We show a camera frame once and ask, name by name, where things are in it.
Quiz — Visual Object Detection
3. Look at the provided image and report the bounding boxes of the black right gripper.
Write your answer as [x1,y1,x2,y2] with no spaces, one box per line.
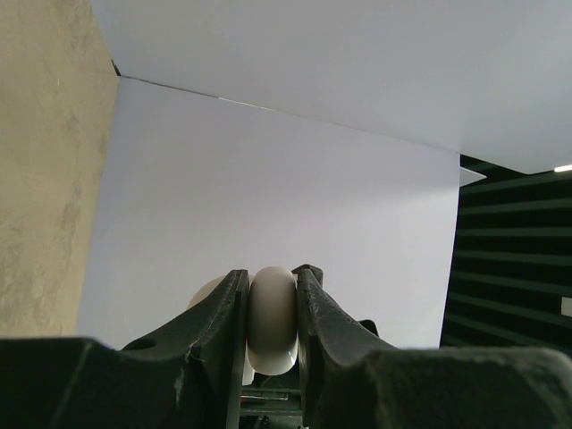
[239,264,379,429]

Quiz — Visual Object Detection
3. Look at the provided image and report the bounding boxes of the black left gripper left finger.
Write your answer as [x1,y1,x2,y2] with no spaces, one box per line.
[1,270,249,428]

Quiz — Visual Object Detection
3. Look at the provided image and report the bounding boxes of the white earbud charging case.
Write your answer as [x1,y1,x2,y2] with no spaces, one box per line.
[187,265,300,386]

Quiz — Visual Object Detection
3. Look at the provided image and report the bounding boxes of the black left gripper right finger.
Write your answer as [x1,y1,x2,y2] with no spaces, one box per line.
[297,270,571,428]

